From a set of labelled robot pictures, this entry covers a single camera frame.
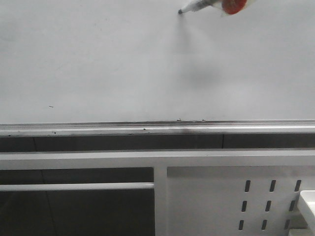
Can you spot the white metal stand frame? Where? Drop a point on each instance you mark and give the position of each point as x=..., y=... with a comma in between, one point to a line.
x=157, y=193

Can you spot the white whiteboard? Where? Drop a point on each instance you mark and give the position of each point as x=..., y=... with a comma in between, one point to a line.
x=90, y=67

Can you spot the white whiteboard marker pen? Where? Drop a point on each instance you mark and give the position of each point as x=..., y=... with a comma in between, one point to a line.
x=196, y=5

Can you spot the white plastic tray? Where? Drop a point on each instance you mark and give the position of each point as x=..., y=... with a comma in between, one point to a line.
x=306, y=206

